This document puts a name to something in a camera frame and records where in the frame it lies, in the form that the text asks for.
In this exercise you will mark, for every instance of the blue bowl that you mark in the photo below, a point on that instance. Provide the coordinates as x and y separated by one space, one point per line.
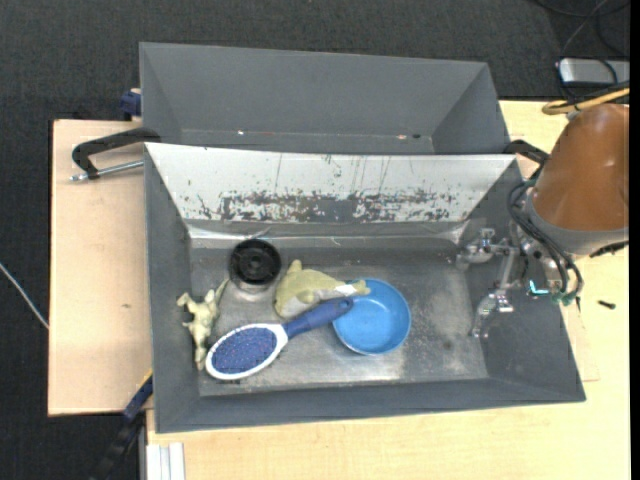
372 323

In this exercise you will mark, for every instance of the jar with black lid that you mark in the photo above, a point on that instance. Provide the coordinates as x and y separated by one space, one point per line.
255 262

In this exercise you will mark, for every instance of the grey metal bin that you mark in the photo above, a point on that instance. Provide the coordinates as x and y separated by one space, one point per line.
440 348

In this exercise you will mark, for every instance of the pale green toy animal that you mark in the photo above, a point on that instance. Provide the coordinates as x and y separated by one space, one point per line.
202 318

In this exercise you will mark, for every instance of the small black screw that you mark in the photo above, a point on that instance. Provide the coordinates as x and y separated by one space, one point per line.
607 304

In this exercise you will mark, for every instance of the pale wood board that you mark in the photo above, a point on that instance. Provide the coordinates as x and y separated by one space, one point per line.
95 268

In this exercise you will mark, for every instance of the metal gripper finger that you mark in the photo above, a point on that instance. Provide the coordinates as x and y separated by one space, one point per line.
482 250
500 303

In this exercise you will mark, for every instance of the blue and white hairbrush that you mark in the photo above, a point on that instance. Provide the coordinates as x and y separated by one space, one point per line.
245 350

